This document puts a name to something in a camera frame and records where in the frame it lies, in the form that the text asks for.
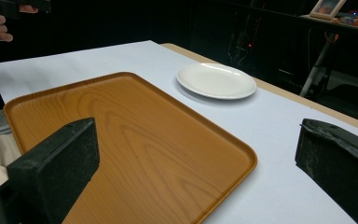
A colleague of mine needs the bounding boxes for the white paper sheet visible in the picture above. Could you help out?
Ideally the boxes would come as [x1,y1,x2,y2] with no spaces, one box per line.
[0,39,358,224]

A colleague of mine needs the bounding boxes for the white round plate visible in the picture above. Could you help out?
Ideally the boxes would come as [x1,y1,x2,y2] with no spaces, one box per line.
[175,63,258,101]

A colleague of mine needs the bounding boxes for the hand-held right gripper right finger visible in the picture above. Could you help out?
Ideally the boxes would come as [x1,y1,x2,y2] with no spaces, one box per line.
[295,118,358,224]

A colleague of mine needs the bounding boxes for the small colourful items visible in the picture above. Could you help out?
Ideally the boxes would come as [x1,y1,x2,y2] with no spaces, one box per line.
[338,9,358,28]

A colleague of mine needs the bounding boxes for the white metal stand leg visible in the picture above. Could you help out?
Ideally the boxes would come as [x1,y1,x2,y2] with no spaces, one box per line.
[298,32,339,98]

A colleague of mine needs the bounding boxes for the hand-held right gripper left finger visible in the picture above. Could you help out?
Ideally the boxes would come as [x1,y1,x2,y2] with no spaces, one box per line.
[6,117,101,224]

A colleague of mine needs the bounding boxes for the wood-grain brown tray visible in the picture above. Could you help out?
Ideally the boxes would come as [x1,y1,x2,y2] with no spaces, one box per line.
[3,71,258,224]

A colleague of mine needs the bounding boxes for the dark shelf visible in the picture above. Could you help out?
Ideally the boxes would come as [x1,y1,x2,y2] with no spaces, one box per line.
[299,13,358,34]

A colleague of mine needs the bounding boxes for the framed picture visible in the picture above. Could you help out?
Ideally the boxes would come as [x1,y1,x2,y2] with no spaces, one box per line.
[309,0,348,21]

